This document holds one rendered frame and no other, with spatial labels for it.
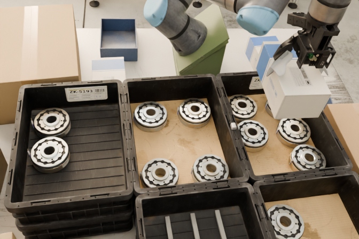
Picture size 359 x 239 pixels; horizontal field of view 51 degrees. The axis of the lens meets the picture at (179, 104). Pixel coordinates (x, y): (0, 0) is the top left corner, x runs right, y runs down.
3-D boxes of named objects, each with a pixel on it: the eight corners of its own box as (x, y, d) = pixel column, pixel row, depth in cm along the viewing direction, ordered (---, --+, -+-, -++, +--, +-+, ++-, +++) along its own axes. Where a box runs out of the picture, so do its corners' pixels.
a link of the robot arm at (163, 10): (158, 34, 146) (133, 14, 138) (178, 6, 147) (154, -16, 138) (174, 41, 137) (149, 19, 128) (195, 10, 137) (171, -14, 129)
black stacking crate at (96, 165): (28, 111, 121) (21, 86, 112) (122, 104, 126) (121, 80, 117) (15, 230, 95) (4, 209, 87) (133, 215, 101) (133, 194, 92)
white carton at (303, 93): (255, 65, 109) (263, 41, 103) (294, 64, 111) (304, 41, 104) (274, 119, 96) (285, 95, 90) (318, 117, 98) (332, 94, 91)
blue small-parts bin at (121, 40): (101, 31, 168) (100, 18, 162) (135, 31, 170) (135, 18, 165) (100, 61, 155) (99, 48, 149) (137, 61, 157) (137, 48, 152)
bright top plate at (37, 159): (32, 140, 108) (31, 138, 108) (68, 136, 110) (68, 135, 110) (30, 169, 102) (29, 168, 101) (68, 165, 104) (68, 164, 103)
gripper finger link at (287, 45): (270, 57, 92) (299, 34, 87) (268, 53, 93) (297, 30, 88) (282, 65, 95) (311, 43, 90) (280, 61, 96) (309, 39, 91)
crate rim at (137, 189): (122, 84, 119) (122, 78, 117) (213, 78, 124) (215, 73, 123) (134, 199, 93) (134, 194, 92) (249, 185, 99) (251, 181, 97)
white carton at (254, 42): (244, 52, 167) (249, 35, 160) (269, 49, 170) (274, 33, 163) (259, 84, 155) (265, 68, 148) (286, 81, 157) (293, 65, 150)
